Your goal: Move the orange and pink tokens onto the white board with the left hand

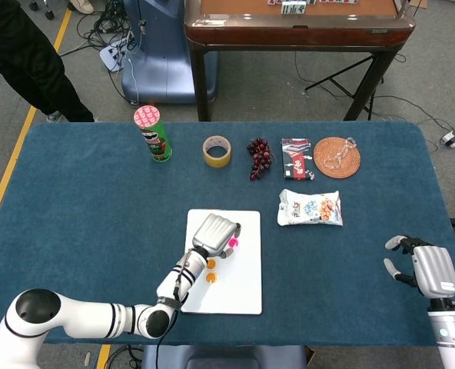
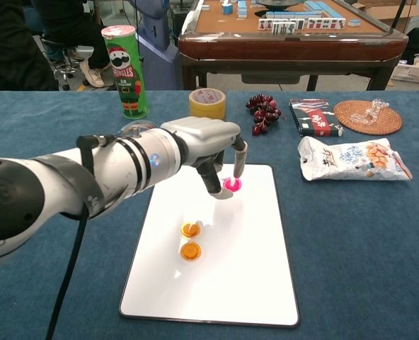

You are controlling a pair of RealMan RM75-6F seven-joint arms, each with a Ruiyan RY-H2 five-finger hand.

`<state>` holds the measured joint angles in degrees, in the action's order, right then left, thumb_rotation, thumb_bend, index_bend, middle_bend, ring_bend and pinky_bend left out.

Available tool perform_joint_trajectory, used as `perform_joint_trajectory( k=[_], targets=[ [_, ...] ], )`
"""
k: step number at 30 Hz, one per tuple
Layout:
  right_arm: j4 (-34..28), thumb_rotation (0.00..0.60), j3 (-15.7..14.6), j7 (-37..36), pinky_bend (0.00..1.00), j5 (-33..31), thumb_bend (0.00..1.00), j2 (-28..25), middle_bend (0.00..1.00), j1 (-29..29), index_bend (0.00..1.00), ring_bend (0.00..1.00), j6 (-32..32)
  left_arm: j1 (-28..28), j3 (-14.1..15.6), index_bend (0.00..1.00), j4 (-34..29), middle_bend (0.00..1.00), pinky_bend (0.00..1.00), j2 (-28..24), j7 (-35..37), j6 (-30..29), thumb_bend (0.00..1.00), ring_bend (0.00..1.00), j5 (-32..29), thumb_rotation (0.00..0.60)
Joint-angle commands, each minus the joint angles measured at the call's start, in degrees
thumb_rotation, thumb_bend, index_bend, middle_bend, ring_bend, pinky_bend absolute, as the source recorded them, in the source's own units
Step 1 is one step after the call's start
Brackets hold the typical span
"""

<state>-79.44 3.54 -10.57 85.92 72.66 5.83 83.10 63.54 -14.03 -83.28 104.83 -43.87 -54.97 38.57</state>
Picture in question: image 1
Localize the mahjong tiles with black bars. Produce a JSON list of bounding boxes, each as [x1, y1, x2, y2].
[[281, 1, 307, 15]]

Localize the white snack bag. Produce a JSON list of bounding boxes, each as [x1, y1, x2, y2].
[[277, 188, 345, 228]]

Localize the dark red grape bunch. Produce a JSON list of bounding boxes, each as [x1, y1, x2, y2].
[[247, 138, 274, 181]]

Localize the blue felt tablecloth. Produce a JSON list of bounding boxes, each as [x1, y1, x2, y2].
[[0, 121, 455, 347]]

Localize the black red snack box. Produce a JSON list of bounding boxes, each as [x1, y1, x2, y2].
[[281, 138, 316, 181]]

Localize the round woven rattan coaster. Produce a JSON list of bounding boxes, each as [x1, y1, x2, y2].
[[313, 136, 362, 179]]

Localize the blue machine base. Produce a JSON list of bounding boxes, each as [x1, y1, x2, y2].
[[121, 0, 219, 105]]

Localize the white rectangular board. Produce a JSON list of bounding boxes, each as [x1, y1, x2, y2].
[[179, 208, 264, 316]]

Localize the standing person in black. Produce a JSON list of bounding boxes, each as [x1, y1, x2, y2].
[[0, 0, 96, 124]]

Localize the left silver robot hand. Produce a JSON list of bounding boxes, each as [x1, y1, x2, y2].
[[191, 213, 242, 259]]

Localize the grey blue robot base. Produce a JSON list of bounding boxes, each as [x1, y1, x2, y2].
[[141, 344, 308, 369]]

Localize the black cable bundle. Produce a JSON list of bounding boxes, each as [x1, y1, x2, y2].
[[75, 0, 138, 51], [106, 344, 146, 369]]

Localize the brown mahjong table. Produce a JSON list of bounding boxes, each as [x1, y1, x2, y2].
[[184, 0, 417, 122]]

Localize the white power strip with plugs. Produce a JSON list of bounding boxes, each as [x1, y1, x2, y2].
[[98, 36, 135, 73]]

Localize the green Pringles can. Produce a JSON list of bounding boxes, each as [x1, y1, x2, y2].
[[133, 104, 174, 163]]

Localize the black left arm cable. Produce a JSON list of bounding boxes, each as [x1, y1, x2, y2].
[[156, 249, 194, 369]]

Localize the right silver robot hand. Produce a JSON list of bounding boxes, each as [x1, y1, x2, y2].
[[383, 234, 455, 298]]

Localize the clear bead bracelet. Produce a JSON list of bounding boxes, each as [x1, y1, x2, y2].
[[323, 136, 357, 172]]

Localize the cardboard box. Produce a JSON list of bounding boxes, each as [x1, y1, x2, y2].
[[406, 0, 430, 18]]

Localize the yellow tape roll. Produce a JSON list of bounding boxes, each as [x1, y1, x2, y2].
[[202, 135, 233, 169]]

